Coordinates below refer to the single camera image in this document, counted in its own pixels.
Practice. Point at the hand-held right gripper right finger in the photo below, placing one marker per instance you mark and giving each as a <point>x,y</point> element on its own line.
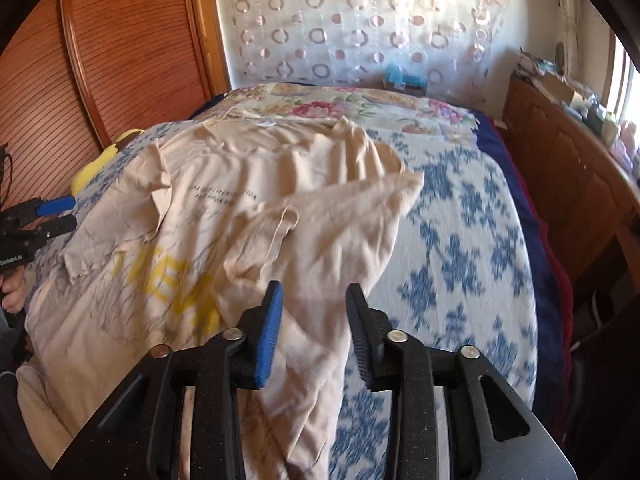
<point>361,340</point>

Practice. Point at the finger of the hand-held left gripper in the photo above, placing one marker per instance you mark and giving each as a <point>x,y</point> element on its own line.
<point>55,227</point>
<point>55,205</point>

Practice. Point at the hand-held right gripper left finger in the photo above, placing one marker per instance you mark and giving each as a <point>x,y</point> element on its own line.
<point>266,332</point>

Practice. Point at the beige printed t-shirt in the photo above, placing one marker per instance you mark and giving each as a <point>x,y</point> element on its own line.
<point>210,200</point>

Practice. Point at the person's left hand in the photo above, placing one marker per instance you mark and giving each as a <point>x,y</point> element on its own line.
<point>11,292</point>

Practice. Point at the yellow plush toy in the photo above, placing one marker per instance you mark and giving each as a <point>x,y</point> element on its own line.
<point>100,160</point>

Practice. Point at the blue and white floral blanket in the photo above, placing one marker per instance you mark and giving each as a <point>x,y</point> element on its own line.
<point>465,270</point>

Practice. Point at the dark cloth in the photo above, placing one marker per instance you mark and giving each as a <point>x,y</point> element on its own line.
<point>15,410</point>

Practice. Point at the wooden slatted wardrobe door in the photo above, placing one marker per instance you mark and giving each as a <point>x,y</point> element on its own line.
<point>130,45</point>

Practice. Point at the navy blue blanket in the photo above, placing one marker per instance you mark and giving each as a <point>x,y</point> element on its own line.
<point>537,240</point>

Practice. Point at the red blanket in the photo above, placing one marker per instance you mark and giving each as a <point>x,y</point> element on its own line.
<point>564,305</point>

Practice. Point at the colourful floral quilt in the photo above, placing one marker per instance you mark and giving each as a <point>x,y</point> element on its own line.
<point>325,102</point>

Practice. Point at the blue toy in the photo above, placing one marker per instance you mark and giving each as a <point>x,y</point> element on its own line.
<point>402,80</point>

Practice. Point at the wooden dresser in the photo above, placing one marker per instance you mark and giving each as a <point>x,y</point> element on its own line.
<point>565,170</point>

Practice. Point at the white curtain with circles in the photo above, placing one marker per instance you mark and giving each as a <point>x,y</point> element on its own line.
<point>360,20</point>

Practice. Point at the clutter of small containers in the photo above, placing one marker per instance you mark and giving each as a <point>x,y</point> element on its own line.
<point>565,90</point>

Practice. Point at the window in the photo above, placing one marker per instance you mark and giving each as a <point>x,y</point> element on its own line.
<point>624,80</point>

